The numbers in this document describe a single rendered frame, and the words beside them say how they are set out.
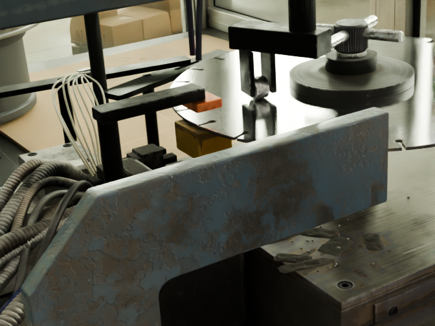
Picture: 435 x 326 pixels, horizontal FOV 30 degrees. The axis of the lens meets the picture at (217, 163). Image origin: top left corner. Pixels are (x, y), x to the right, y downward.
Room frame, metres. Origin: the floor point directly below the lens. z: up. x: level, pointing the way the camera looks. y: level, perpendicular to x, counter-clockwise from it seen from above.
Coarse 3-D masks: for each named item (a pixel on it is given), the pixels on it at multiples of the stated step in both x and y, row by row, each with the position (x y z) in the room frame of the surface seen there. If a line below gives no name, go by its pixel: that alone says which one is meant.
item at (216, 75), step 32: (224, 64) 0.78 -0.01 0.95; (256, 64) 0.78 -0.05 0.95; (288, 64) 0.77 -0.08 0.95; (416, 64) 0.74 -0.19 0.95; (224, 96) 0.68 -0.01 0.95; (288, 96) 0.67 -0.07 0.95; (416, 96) 0.65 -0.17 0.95; (224, 128) 0.60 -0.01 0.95; (256, 128) 0.60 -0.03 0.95; (288, 128) 0.59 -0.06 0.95; (416, 128) 0.57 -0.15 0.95
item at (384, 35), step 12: (324, 24) 0.72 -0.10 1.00; (336, 24) 0.70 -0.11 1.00; (348, 24) 0.69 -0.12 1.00; (360, 24) 0.69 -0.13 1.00; (372, 24) 0.73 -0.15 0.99; (336, 36) 0.67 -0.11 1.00; (348, 36) 0.69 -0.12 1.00; (360, 36) 0.69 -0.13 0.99; (372, 36) 0.68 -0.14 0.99; (384, 36) 0.68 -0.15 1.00; (396, 36) 0.67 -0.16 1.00; (336, 48) 0.70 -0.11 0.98; (348, 48) 0.69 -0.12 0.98; (360, 48) 0.69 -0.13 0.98
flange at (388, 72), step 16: (304, 64) 0.73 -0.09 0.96; (320, 64) 0.72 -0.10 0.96; (336, 64) 0.68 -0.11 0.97; (352, 64) 0.68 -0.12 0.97; (368, 64) 0.68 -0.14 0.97; (384, 64) 0.71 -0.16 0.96; (400, 64) 0.71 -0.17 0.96; (304, 80) 0.68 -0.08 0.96; (320, 80) 0.68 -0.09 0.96; (336, 80) 0.67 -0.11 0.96; (352, 80) 0.67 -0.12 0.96; (368, 80) 0.67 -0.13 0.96; (384, 80) 0.66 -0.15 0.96; (400, 80) 0.66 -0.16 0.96; (320, 96) 0.66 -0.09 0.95; (336, 96) 0.65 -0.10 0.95; (352, 96) 0.65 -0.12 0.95; (368, 96) 0.65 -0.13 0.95; (384, 96) 0.65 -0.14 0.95
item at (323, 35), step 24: (288, 0) 0.64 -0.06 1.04; (312, 0) 0.64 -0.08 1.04; (240, 24) 0.68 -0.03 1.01; (264, 24) 0.67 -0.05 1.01; (288, 24) 0.66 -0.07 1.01; (312, 24) 0.63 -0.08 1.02; (240, 48) 0.66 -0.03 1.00; (264, 48) 0.65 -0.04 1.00; (288, 48) 0.64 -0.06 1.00; (312, 48) 0.62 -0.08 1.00; (240, 72) 0.67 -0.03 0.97; (264, 72) 0.68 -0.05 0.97
